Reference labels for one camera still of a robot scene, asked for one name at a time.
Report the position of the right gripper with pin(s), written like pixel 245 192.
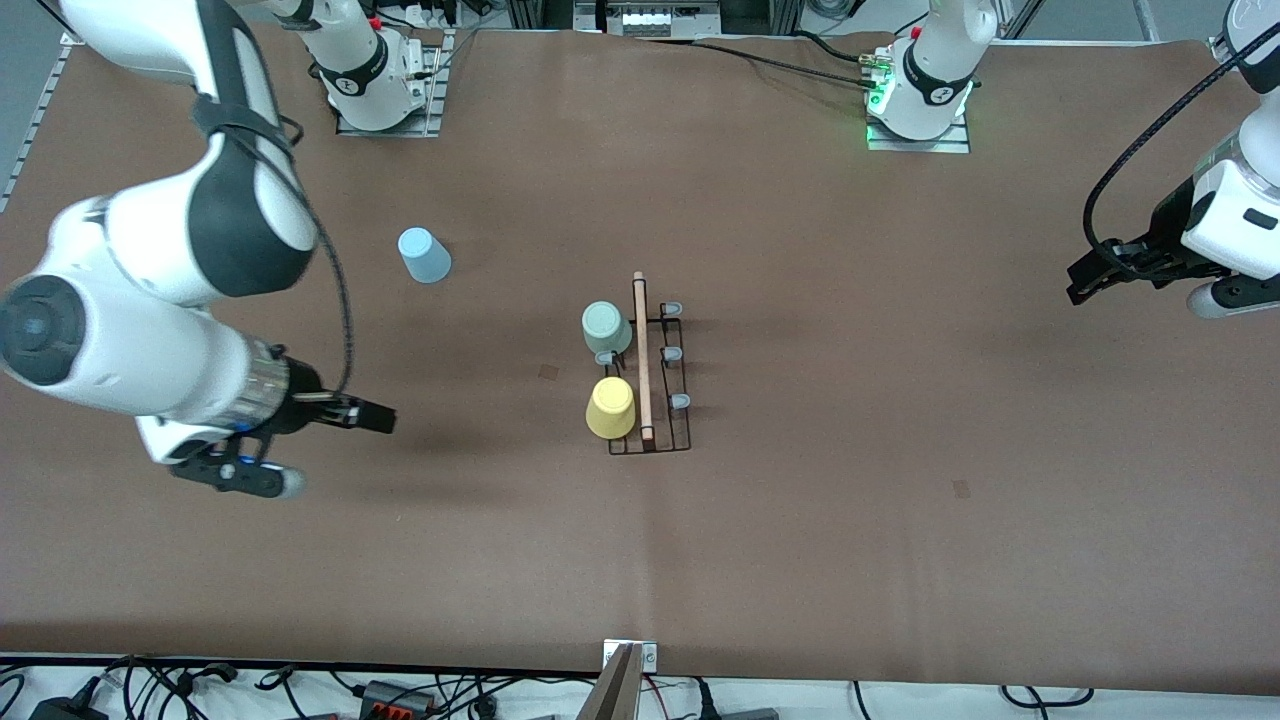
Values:
pixel 304 408

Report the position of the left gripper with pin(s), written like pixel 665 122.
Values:
pixel 1166 236

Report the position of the yellow plastic cup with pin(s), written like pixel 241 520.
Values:
pixel 610 410

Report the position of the mint green plastic cup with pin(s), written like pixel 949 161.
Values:
pixel 607 328

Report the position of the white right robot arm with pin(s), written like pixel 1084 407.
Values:
pixel 130 350

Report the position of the light blue plastic cup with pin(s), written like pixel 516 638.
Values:
pixel 425 258

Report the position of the black orange connector box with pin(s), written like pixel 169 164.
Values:
pixel 395 698

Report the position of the brown wooden beam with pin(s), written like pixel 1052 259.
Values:
pixel 615 695

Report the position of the black power adapter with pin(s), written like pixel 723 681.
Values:
pixel 65 710

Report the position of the brown table cover sheet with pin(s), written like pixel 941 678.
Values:
pixel 800 550

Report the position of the white device with slots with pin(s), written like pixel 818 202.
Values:
pixel 650 20

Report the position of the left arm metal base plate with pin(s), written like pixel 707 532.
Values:
pixel 950 146

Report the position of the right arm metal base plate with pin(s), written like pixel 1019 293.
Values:
pixel 436 100

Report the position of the small metal bracket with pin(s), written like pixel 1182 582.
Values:
pixel 648 655

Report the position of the perforated aluminium rail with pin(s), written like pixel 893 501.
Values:
pixel 35 130

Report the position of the aluminium frame profile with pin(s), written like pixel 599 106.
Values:
pixel 540 12

